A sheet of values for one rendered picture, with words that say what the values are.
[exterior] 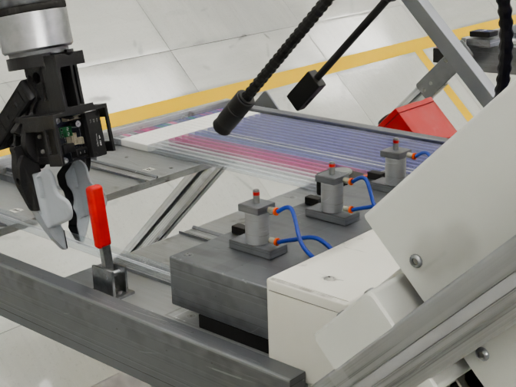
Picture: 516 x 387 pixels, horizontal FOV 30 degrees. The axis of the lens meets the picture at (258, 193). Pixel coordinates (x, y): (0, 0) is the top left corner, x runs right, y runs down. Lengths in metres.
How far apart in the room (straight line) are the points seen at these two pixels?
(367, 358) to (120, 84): 2.08
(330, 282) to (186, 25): 2.25
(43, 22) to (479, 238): 0.57
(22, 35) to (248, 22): 2.15
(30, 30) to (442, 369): 0.59
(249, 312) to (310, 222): 0.16
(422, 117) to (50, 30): 1.02
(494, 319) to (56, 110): 0.58
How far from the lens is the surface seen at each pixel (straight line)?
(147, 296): 0.94
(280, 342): 0.77
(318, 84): 1.03
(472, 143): 0.58
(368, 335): 0.63
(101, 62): 2.69
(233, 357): 0.79
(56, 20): 1.03
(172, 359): 0.85
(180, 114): 1.59
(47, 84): 1.02
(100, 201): 0.93
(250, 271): 0.83
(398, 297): 0.63
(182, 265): 0.86
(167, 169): 1.35
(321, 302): 0.73
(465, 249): 0.60
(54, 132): 1.00
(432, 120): 1.91
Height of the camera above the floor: 1.79
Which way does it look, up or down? 42 degrees down
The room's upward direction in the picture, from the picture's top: 43 degrees clockwise
